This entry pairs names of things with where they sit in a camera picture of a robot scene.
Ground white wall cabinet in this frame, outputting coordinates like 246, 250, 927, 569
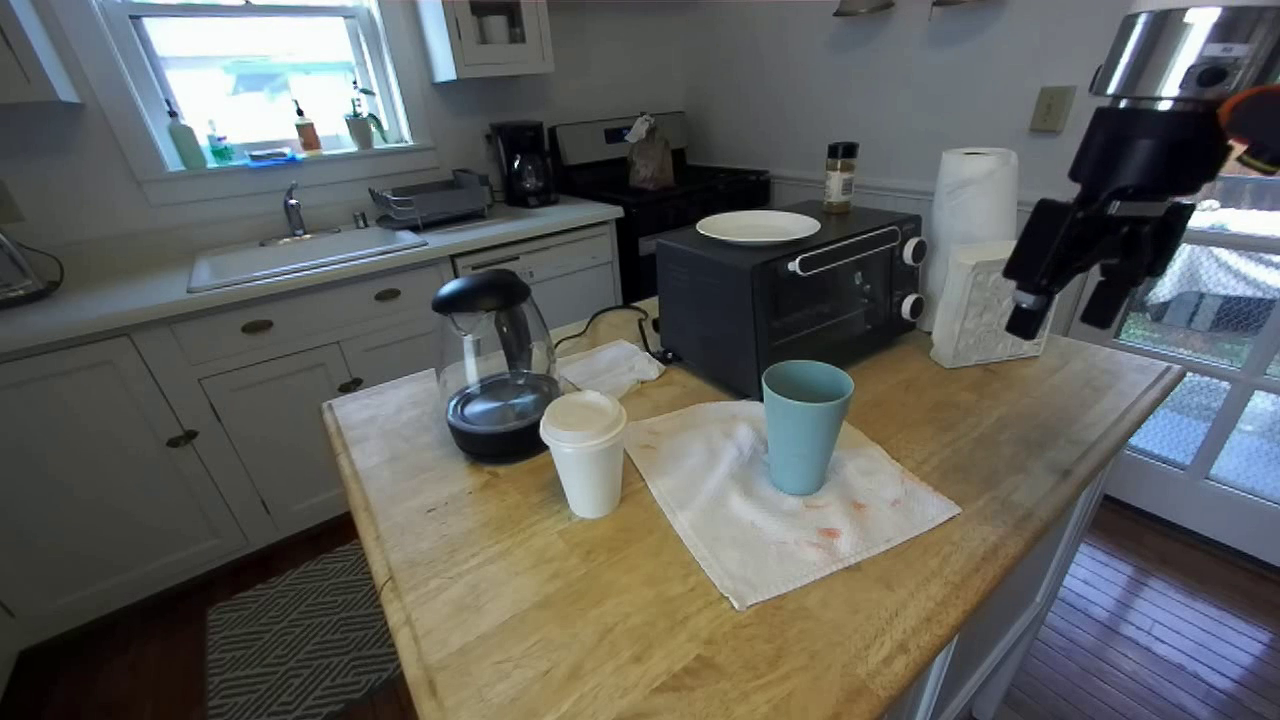
410, 0, 561, 87

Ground wooden top kitchen island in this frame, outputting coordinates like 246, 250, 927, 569
318, 300, 1186, 720

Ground green spray bottle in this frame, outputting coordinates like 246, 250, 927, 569
340, 80, 394, 158

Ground white base cabinets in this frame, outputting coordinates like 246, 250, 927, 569
0, 255, 463, 662

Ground black coffee maker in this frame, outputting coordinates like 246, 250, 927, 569
483, 117, 561, 214

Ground white framed window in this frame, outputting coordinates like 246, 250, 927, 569
91, 0, 430, 183

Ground orange label bottle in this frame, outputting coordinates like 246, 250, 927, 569
289, 95, 323, 158

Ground beige wall switch plate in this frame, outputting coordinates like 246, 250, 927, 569
1022, 80, 1079, 142

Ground white lidded paper cup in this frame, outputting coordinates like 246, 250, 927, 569
536, 388, 630, 526

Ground black kitchen stove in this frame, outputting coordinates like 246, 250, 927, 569
546, 108, 776, 309

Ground green soap bottle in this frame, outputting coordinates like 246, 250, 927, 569
164, 106, 210, 176

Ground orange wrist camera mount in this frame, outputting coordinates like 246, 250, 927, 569
1217, 80, 1280, 181

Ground white paper towel roll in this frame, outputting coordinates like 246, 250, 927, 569
922, 146, 1022, 336

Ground black toaster oven cord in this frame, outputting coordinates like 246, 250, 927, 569
546, 296, 672, 365

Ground wire basket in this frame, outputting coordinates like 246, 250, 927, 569
0, 228, 67, 314

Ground grey patterned rug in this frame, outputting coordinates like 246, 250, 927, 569
199, 537, 402, 720

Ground chrome faucet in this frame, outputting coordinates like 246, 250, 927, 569
276, 181, 316, 246

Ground brown paper bag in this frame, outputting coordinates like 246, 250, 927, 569
623, 108, 684, 196

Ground small white napkin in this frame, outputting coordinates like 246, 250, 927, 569
546, 336, 667, 405

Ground white kitchen sink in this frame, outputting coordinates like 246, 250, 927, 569
184, 223, 430, 296

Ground spice jar with black lid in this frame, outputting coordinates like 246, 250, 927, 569
820, 137, 863, 220

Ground black toaster oven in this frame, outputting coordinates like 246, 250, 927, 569
651, 201, 931, 405

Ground light green plastic cup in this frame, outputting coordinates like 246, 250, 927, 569
758, 356, 861, 502

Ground glass kettle with black lid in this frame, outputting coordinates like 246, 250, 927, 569
429, 264, 565, 470

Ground white plate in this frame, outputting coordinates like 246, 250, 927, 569
693, 203, 828, 253

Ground white dishwasher panel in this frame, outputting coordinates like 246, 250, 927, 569
447, 220, 628, 331

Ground stained white cloth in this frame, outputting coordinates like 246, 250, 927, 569
620, 396, 964, 618

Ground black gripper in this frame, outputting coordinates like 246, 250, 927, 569
999, 102, 1237, 346

